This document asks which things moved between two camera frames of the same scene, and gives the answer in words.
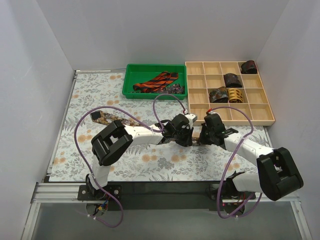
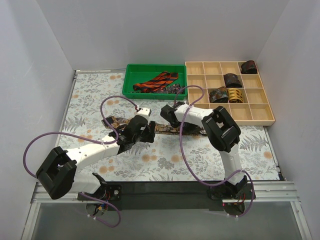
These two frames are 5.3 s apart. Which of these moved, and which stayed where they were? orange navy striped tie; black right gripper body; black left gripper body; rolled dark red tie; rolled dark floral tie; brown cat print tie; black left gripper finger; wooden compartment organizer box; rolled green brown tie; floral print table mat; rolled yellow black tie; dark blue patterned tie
Moved: black left gripper body; black left gripper finger; black right gripper body; brown cat print tie
Stayed: dark blue patterned tie; orange navy striped tie; rolled dark floral tie; rolled yellow black tie; floral print table mat; wooden compartment organizer box; rolled dark red tie; rolled green brown tie
